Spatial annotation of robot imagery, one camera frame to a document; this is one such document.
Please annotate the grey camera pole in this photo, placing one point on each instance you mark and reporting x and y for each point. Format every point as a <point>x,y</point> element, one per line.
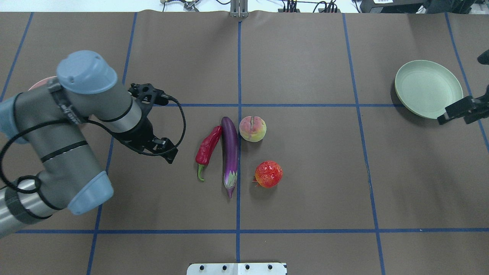
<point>239,9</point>

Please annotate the red pomegranate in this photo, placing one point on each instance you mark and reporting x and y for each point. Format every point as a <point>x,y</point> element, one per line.
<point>268,174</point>

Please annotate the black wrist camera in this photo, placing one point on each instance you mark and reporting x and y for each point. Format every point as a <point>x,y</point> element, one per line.
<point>148,94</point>
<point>483,58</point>

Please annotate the pink plate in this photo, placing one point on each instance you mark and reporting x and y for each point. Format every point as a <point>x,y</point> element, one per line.
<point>43,83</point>

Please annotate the red chili pepper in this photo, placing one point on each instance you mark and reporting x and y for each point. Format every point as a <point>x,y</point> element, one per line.
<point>206,149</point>

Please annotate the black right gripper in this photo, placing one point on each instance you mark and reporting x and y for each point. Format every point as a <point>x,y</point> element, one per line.
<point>458,108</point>

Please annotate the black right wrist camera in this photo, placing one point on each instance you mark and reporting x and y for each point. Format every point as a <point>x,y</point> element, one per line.
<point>483,58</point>

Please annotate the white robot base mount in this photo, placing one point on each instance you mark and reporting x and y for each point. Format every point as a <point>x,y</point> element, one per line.
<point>253,268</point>

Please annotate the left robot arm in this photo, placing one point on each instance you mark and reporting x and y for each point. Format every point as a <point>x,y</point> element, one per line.
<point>85,89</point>

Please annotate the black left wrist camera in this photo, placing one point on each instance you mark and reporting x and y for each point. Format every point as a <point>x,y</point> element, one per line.
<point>148,94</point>

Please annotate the purple eggplant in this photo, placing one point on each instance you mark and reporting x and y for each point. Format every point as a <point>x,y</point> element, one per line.
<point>231,143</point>

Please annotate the light green plate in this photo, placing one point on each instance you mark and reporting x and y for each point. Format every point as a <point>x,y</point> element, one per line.
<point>426,88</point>

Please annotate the peach fruit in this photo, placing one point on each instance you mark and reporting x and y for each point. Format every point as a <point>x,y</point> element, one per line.
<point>252,128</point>

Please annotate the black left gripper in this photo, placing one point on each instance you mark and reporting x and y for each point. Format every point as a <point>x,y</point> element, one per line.
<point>140,132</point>

